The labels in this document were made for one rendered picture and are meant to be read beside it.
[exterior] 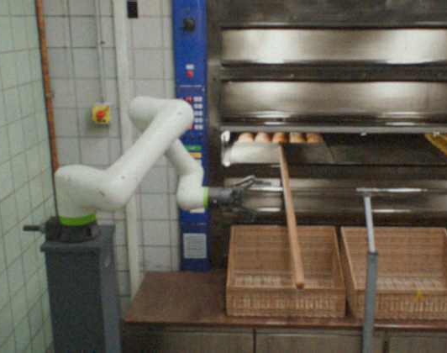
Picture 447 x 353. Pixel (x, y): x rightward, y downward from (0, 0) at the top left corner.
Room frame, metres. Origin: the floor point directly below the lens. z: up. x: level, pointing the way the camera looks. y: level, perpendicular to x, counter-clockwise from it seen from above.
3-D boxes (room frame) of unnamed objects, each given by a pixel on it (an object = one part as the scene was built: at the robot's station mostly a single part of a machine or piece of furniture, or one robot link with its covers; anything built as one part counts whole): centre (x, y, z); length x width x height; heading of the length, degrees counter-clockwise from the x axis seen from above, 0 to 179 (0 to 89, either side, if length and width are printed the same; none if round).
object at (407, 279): (2.55, -0.77, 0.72); 0.56 x 0.49 x 0.28; 89
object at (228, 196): (2.28, 0.07, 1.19); 0.09 x 0.07 x 0.08; 89
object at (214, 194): (2.28, 0.14, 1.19); 0.12 x 0.06 x 0.09; 179
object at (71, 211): (1.82, 0.58, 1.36); 0.16 x 0.13 x 0.19; 59
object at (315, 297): (2.57, -0.18, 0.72); 0.56 x 0.49 x 0.28; 88
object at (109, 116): (2.82, 0.74, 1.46); 0.10 x 0.07 x 0.10; 88
